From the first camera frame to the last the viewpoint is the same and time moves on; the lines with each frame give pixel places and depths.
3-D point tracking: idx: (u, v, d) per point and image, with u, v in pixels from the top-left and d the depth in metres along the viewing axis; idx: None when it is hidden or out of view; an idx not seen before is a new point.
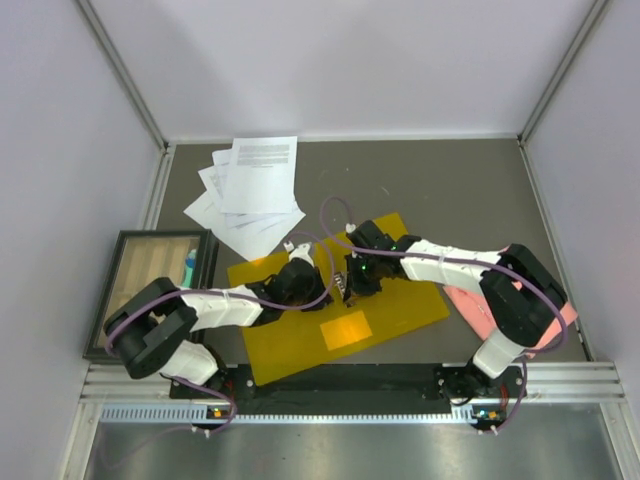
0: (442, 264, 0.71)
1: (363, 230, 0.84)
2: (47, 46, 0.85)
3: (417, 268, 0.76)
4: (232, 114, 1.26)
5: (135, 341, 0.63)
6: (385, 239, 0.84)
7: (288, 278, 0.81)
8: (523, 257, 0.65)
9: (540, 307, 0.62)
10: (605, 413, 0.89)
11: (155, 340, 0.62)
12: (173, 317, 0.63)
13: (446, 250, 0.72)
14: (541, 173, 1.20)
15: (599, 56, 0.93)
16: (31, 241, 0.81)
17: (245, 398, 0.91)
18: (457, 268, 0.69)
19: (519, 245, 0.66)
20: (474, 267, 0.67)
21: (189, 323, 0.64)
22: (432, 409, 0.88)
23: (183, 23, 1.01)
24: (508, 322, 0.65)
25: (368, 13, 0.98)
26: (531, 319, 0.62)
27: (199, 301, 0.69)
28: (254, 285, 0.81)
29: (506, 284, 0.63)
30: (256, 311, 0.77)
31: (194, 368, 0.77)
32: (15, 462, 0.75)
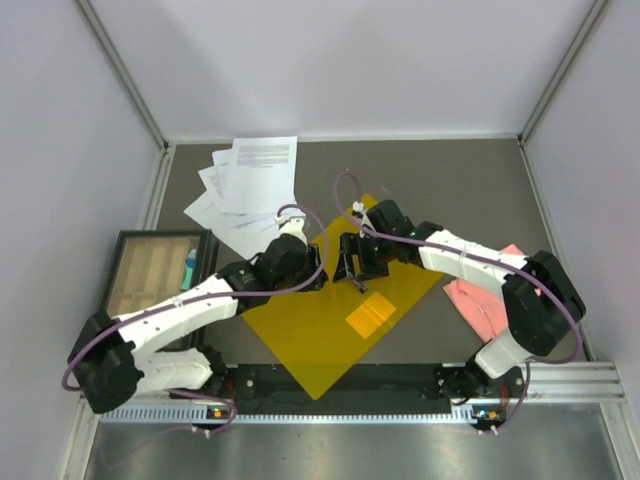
0: (464, 259, 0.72)
1: (384, 210, 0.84)
2: (47, 46, 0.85)
3: (434, 260, 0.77)
4: (232, 114, 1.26)
5: (89, 380, 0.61)
6: (404, 222, 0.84)
7: (276, 256, 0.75)
8: (549, 267, 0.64)
9: (557, 318, 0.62)
10: (605, 413, 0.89)
11: (99, 384, 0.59)
12: (108, 358, 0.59)
13: (468, 246, 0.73)
14: (542, 173, 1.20)
15: (598, 57, 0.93)
16: (31, 241, 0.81)
17: (245, 398, 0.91)
18: (479, 267, 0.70)
19: (546, 253, 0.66)
20: (497, 268, 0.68)
21: (131, 360, 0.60)
22: (433, 409, 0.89)
23: (183, 23, 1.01)
24: (521, 328, 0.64)
25: (368, 13, 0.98)
26: (546, 329, 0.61)
27: (141, 326, 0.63)
28: (231, 269, 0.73)
29: (527, 292, 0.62)
30: (228, 306, 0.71)
31: (182, 377, 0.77)
32: (15, 462, 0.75)
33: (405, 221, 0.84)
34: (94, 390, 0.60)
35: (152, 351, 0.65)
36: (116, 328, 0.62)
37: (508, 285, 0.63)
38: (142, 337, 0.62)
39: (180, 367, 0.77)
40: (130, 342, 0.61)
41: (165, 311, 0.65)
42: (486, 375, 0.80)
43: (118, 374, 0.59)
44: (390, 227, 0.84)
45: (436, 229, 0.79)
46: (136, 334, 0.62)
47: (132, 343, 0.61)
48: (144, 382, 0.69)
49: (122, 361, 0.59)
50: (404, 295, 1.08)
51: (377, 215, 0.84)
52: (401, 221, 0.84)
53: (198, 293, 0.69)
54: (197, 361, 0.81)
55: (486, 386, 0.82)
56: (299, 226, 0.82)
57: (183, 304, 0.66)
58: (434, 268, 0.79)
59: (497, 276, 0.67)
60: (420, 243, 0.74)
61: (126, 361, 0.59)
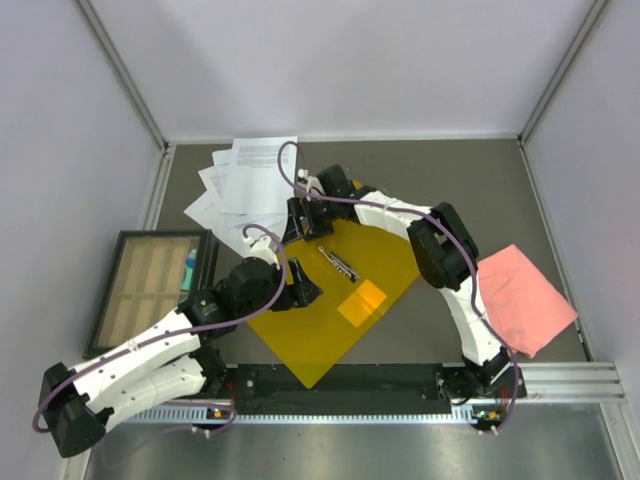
0: (386, 212, 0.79)
1: (331, 174, 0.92)
2: (47, 46, 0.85)
3: (368, 217, 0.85)
4: (233, 114, 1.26)
5: (54, 432, 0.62)
6: (348, 185, 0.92)
7: (237, 284, 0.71)
8: (448, 215, 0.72)
9: (452, 258, 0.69)
10: (605, 413, 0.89)
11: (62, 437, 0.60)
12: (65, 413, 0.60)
13: (390, 202, 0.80)
14: (542, 173, 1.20)
15: (598, 57, 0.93)
16: (30, 242, 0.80)
17: (245, 398, 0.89)
18: (394, 217, 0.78)
19: (447, 204, 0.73)
20: (407, 215, 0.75)
21: (87, 413, 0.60)
22: (432, 409, 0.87)
23: (182, 23, 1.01)
24: (427, 266, 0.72)
25: (369, 12, 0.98)
26: (443, 266, 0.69)
27: (96, 376, 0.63)
28: (191, 301, 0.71)
29: (427, 232, 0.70)
30: (190, 342, 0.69)
31: (167, 391, 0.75)
32: (14, 462, 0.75)
33: (348, 185, 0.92)
34: (58, 443, 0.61)
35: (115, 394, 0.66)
36: (71, 382, 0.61)
37: (411, 227, 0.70)
38: (96, 388, 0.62)
39: (163, 387, 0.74)
40: (86, 394, 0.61)
41: (122, 356, 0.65)
42: (483, 371, 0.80)
43: (75, 428, 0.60)
44: (334, 189, 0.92)
45: (371, 191, 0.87)
46: (91, 385, 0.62)
47: (87, 395, 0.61)
48: (115, 416, 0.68)
49: (76, 416, 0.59)
50: (386, 275, 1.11)
51: (322, 179, 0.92)
52: (345, 184, 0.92)
53: (156, 333, 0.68)
54: (187, 372, 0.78)
55: (486, 386, 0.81)
56: (267, 245, 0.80)
57: (139, 348, 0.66)
58: (371, 225, 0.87)
59: (402, 219, 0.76)
60: (356, 203, 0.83)
61: (80, 415, 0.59)
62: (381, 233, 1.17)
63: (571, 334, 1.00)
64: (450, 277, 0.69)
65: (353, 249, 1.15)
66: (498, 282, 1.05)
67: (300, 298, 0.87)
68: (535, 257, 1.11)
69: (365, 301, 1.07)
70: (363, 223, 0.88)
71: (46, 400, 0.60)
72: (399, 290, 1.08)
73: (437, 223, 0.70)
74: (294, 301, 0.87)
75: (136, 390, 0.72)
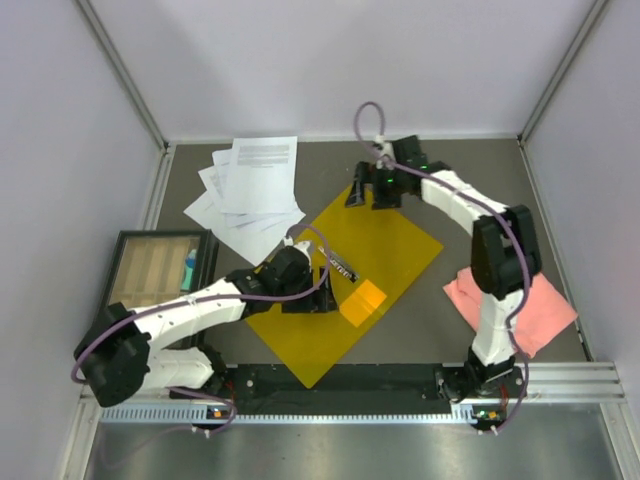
0: (455, 196, 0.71)
1: (406, 144, 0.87)
2: (46, 45, 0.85)
3: (433, 194, 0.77)
4: (233, 114, 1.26)
5: (98, 372, 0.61)
6: (421, 157, 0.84)
7: (282, 265, 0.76)
8: (523, 221, 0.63)
9: (511, 266, 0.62)
10: (605, 413, 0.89)
11: (112, 373, 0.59)
12: (124, 347, 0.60)
13: (464, 186, 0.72)
14: (541, 174, 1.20)
15: (598, 57, 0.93)
16: (29, 242, 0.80)
17: (245, 398, 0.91)
18: (461, 204, 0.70)
19: (525, 208, 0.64)
20: (476, 206, 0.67)
21: (146, 351, 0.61)
22: (432, 409, 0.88)
23: (182, 22, 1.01)
24: (479, 265, 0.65)
25: (369, 11, 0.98)
26: (499, 271, 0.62)
27: (156, 320, 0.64)
28: (238, 275, 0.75)
29: (493, 232, 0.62)
30: (235, 310, 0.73)
31: (185, 375, 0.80)
32: (14, 461, 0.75)
33: (421, 157, 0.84)
34: (103, 382, 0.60)
35: (162, 344, 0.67)
36: (132, 319, 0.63)
37: (479, 221, 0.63)
38: (157, 329, 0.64)
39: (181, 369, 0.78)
40: (147, 333, 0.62)
41: (179, 307, 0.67)
42: (485, 368, 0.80)
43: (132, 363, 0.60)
44: (406, 157, 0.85)
45: (446, 169, 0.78)
46: (151, 325, 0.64)
47: (147, 333, 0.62)
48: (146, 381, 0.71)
49: (138, 351, 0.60)
50: (386, 276, 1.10)
51: (396, 147, 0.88)
52: (418, 156, 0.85)
53: (208, 293, 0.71)
54: (200, 359, 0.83)
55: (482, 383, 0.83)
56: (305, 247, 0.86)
57: (196, 302, 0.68)
58: (432, 204, 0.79)
59: (469, 209, 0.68)
60: (425, 176, 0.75)
61: (141, 351, 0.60)
62: (380, 233, 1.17)
63: (570, 334, 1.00)
64: (501, 285, 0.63)
65: (352, 249, 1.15)
66: None
67: (321, 303, 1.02)
68: None
69: (365, 301, 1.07)
70: (426, 200, 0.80)
71: (106, 333, 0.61)
72: (399, 289, 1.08)
73: (507, 226, 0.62)
74: (315, 306, 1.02)
75: (164, 361, 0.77)
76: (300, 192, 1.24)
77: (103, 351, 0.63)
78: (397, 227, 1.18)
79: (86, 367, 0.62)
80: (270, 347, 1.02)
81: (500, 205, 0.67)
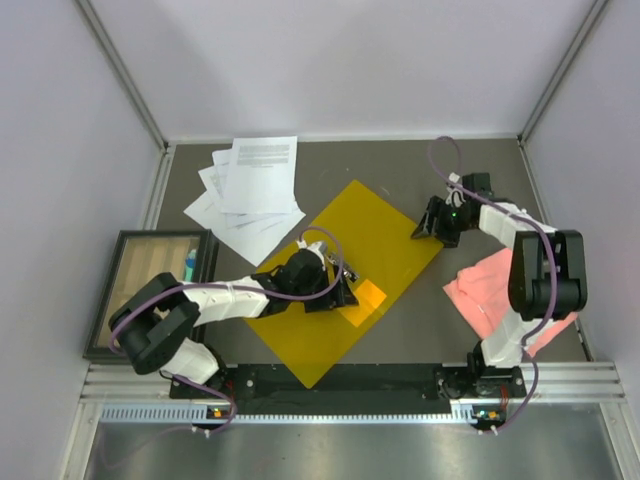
0: (508, 218, 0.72)
1: (477, 178, 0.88)
2: (47, 46, 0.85)
3: (490, 221, 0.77)
4: (233, 114, 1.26)
5: (139, 338, 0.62)
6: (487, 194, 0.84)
7: (297, 268, 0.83)
8: (570, 245, 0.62)
9: (545, 289, 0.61)
10: (605, 413, 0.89)
11: (160, 336, 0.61)
12: (176, 312, 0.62)
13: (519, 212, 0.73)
14: (541, 173, 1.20)
15: (598, 57, 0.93)
16: (30, 242, 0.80)
17: (245, 398, 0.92)
18: (511, 225, 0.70)
19: (578, 235, 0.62)
20: (526, 224, 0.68)
21: (195, 317, 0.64)
22: (432, 409, 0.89)
23: (183, 23, 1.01)
24: (516, 282, 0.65)
25: (369, 12, 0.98)
26: (531, 290, 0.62)
27: (202, 296, 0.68)
28: (260, 276, 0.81)
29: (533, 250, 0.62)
30: (261, 303, 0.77)
31: (197, 366, 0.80)
32: (15, 461, 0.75)
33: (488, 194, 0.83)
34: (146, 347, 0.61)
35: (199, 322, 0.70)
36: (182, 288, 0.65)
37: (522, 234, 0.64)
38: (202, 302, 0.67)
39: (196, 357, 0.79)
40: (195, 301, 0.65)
41: (219, 288, 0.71)
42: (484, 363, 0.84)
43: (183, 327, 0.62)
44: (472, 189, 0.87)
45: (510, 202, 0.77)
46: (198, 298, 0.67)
47: (196, 302, 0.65)
48: None
49: (191, 315, 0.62)
50: (387, 275, 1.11)
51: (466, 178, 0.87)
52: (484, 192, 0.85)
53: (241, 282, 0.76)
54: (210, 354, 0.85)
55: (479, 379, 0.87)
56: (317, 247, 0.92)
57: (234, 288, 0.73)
58: (487, 230, 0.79)
59: (519, 228, 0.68)
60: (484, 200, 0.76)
61: (192, 316, 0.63)
62: (379, 233, 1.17)
63: (570, 334, 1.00)
64: (530, 306, 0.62)
65: (353, 248, 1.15)
66: (497, 282, 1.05)
67: (338, 298, 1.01)
68: None
69: (366, 301, 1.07)
70: (482, 228, 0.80)
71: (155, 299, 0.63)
72: (400, 289, 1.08)
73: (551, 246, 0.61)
74: (333, 301, 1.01)
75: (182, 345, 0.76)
76: (300, 192, 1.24)
77: (141, 319, 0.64)
78: (400, 227, 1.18)
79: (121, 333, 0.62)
80: (271, 347, 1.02)
81: (553, 228, 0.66)
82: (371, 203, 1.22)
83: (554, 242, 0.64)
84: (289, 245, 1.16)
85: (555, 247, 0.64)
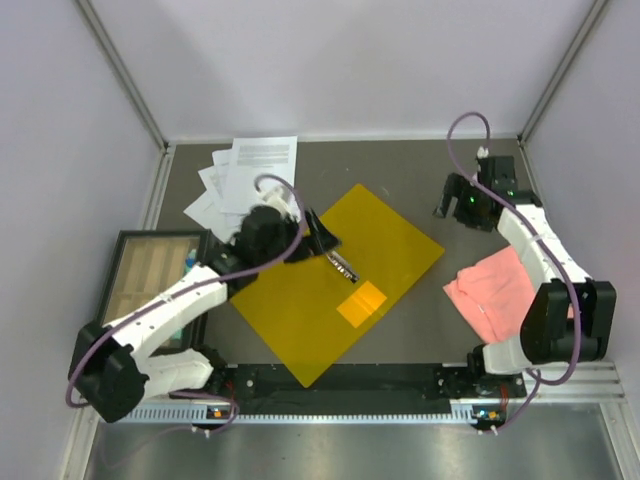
0: (534, 242, 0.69)
1: (498, 161, 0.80)
2: (48, 47, 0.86)
3: (511, 228, 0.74)
4: (232, 114, 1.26)
5: (92, 395, 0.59)
6: (510, 183, 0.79)
7: (251, 233, 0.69)
8: (599, 302, 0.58)
9: (563, 343, 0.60)
10: (605, 413, 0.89)
11: (107, 392, 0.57)
12: (109, 365, 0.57)
13: (546, 235, 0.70)
14: (542, 173, 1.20)
15: (598, 56, 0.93)
16: (30, 241, 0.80)
17: (245, 398, 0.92)
18: (537, 255, 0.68)
19: (610, 288, 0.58)
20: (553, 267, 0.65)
21: (132, 360, 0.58)
22: (433, 409, 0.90)
23: (183, 23, 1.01)
24: (533, 330, 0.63)
25: (369, 12, 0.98)
26: (551, 344, 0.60)
27: (136, 329, 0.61)
28: (214, 257, 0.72)
29: (560, 305, 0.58)
30: (218, 292, 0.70)
31: (187, 375, 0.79)
32: (15, 462, 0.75)
33: (511, 183, 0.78)
34: (102, 402, 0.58)
35: (152, 347, 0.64)
36: (109, 335, 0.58)
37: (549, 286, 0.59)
38: (138, 338, 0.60)
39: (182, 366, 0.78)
40: (129, 345, 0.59)
41: (158, 308, 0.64)
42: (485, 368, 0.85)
43: (123, 376, 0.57)
44: (493, 178, 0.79)
45: (533, 203, 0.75)
46: (131, 336, 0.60)
47: (129, 346, 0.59)
48: (153, 387, 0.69)
49: (124, 364, 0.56)
50: (387, 275, 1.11)
51: (485, 164, 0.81)
52: (506, 180, 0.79)
53: (183, 285, 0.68)
54: (196, 358, 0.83)
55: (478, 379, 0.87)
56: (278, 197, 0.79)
57: (173, 298, 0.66)
58: (504, 234, 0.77)
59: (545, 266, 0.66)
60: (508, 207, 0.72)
61: (126, 364, 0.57)
62: (380, 233, 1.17)
63: None
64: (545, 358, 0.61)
65: (353, 249, 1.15)
66: (498, 283, 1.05)
67: (316, 248, 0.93)
68: None
69: (365, 303, 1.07)
70: (500, 230, 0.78)
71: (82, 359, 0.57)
72: (400, 290, 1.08)
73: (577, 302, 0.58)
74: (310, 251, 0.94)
75: (159, 368, 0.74)
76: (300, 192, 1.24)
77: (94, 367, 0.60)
78: (400, 227, 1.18)
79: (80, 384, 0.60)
80: (271, 349, 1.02)
81: (583, 272, 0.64)
82: (372, 204, 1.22)
83: (582, 290, 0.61)
84: None
85: (582, 295, 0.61)
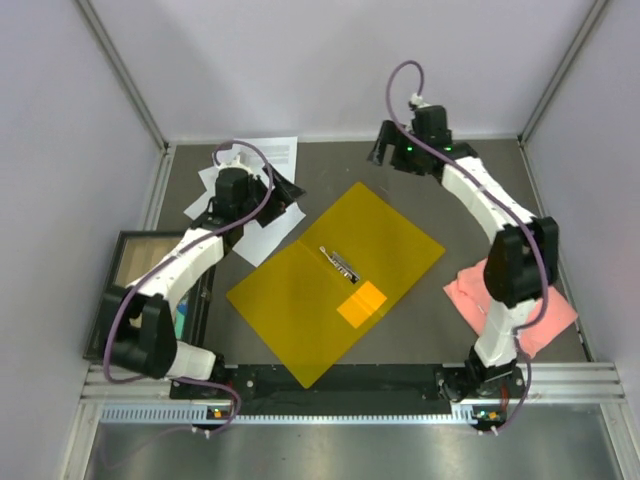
0: (480, 193, 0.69)
1: (433, 112, 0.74)
2: (48, 48, 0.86)
3: (455, 183, 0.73)
4: (232, 114, 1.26)
5: (133, 355, 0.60)
6: (445, 135, 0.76)
7: (227, 190, 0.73)
8: (548, 235, 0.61)
9: (528, 277, 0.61)
10: (605, 413, 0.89)
11: (150, 342, 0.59)
12: (144, 317, 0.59)
13: (490, 183, 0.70)
14: (542, 173, 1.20)
15: (598, 57, 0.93)
16: (31, 241, 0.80)
17: (245, 398, 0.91)
18: (486, 205, 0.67)
19: (553, 220, 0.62)
20: (501, 211, 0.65)
21: (165, 304, 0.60)
22: (432, 409, 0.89)
23: (183, 23, 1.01)
24: (497, 276, 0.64)
25: (369, 12, 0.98)
26: (516, 283, 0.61)
27: (158, 282, 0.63)
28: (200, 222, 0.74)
29: (518, 245, 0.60)
30: (218, 245, 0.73)
31: (197, 360, 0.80)
32: (15, 462, 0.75)
33: (446, 135, 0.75)
34: (147, 356, 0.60)
35: (176, 300, 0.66)
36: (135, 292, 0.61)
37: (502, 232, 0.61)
38: (163, 287, 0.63)
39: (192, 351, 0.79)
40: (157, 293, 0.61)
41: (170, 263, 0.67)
42: (484, 366, 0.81)
43: (162, 320, 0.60)
44: (428, 133, 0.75)
45: (472, 156, 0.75)
46: (156, 288, 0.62)
47: (159, 294, 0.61)
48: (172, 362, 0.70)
49: (161, 307, 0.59)
50: (387, 275, 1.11)
51: (420, 117, 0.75)
52: (441, 133, 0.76)
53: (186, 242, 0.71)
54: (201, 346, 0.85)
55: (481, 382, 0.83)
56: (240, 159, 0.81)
57: (182, 253, 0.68)
58: (451, 190, 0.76)
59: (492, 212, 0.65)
60: (450, 162, 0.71)
61: (163, 307, 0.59)
62: (380, 233, 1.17)
63: (571, 334, 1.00)
64: (514, 296, 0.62)
65: (354, 249, 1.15)
66: None
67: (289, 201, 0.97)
68: None
69: (365, 303, 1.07)
70: (446, 187, 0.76)
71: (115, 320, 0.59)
72: (400, 290, 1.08)
73: (531, 237, 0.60)
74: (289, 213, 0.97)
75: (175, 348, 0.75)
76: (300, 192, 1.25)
77: (125, 334, 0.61)
78: (400, 227, 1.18)
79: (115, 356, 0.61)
80: (272, 349, 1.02)
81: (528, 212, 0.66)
82: (372, 204, 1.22)
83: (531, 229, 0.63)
84: (289, 246, 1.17)
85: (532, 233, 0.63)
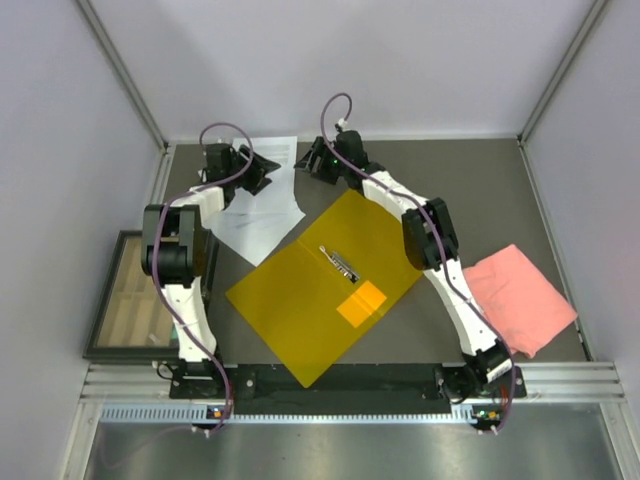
0: (389, 194, 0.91)
1: (351, 139, 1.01)
2: (47, 48, 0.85)
3: (373, 192, 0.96)
4: (232, 114, 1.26)
5: (175, 255, 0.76)
6: (361, 156, 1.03)
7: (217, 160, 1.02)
8: (439, 211, 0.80)
9: (432, 247, 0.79)
10: (605, 413, 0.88)
11: (189, 237, 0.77)
12: (183, 219, 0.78)
13: (394, 185, 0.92)
14: (542, 173, 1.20)
15: (598, 56, 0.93)
16: (31, 241, 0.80)
17: (245, 398, 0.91)
18: (394, 201, 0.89)
19: (440, 200, 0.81)
20: (405, 199, 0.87)
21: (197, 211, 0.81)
22: (432, 409, 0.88)
23: (183, 22, 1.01)
24: (413, 250, 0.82)
25: (369, 12, 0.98)
26: (426, 252, 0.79)
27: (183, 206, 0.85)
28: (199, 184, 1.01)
29: (419, 223, 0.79)
30: (218, 194, 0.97)
31: (205, 329, 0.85)
32: (15, 462, 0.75)
33: (362, 156, 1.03)
34: (186, 252, 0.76)
35: None
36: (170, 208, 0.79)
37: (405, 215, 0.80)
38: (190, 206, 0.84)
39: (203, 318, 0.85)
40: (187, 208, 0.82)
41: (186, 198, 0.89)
42: (485, 371, 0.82)
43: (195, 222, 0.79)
44: (349, 155, 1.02)
45: (380, 169, 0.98)
46: None
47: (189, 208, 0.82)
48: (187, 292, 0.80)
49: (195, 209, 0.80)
50: (387, 275, 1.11)
51: (342, 143, 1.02)
52: (359, 154, 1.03)
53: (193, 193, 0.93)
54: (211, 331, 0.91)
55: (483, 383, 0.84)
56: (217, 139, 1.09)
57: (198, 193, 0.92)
58: (372, 199, 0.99)
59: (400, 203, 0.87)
60: (366, 178, 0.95)
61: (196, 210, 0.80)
62: (380, 232, 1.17)
63: (571, 334, 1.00)
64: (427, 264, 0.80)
65: (354, 249, 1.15)
66: (498, 283, 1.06)
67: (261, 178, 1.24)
68: (535, 257, 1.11)
69: (365, 302, 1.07)
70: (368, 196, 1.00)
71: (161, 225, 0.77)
72: (400, 290, 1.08)
73: (426, 215, 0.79)
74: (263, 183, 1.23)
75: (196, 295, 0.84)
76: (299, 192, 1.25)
77: (166, 247, 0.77)
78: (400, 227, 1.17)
79: (162, 263, 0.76)
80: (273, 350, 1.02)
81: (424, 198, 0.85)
82: (371, 204, 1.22)
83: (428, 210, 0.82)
84: (289, 246, 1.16)
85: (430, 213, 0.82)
